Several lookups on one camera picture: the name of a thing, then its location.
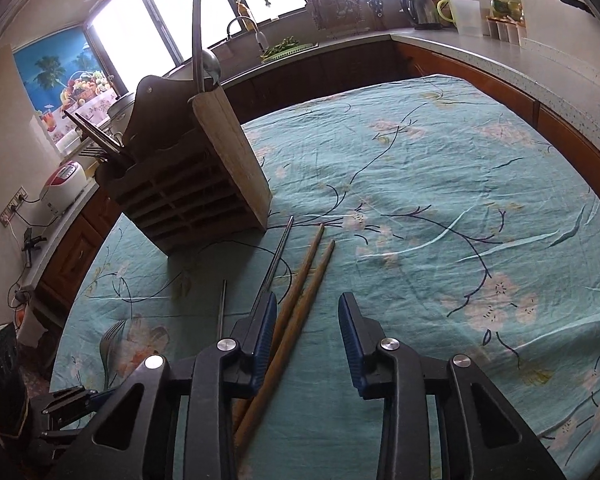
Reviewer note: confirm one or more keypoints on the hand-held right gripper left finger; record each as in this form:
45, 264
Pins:
261, 340

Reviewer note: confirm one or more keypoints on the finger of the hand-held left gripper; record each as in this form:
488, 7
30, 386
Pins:
75, 400
55, 440

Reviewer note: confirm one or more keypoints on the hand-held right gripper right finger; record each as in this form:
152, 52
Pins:
350, 340

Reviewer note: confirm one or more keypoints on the brown wooden chopstick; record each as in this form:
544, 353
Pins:
305, 265
300, 320

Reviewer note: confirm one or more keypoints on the metal chopstick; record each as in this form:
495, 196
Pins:
197, 35
222, 310
278, 252

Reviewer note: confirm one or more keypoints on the wooden utensil holder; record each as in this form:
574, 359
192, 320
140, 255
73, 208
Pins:
180, 195

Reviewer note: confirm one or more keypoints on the small black tripod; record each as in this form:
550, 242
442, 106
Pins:
30, 245

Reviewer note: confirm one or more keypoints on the red white rice cooker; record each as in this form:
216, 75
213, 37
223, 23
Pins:
62, 185

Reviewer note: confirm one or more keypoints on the wooden base cabinets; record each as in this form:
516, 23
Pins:
300, 77

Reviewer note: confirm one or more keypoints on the green vegetables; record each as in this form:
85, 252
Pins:
282, 47

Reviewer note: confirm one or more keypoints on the chrome faucet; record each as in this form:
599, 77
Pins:
240, 20

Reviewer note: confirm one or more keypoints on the yellow soap bottle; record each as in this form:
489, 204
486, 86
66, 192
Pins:
243, 10

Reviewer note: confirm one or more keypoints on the knife block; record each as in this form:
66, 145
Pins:
375, 7

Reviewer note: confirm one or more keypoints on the dish rack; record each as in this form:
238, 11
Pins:
330, 5

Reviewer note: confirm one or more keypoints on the steel electric kettle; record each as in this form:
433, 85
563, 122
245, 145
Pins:
417, 7

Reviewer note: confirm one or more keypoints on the large kitchen window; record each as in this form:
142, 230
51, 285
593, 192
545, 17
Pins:
180, 5

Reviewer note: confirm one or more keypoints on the white spice jars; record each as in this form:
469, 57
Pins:
505, 30

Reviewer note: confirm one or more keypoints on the yellow condiment bottles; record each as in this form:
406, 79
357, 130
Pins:
505, 2

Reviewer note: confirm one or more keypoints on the black wok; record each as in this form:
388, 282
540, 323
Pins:
577, 4

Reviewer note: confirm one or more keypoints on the white wall outlet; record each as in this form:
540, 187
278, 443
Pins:
12, 207

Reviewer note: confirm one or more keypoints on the tropical fruit wall poster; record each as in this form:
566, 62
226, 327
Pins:
55, 80

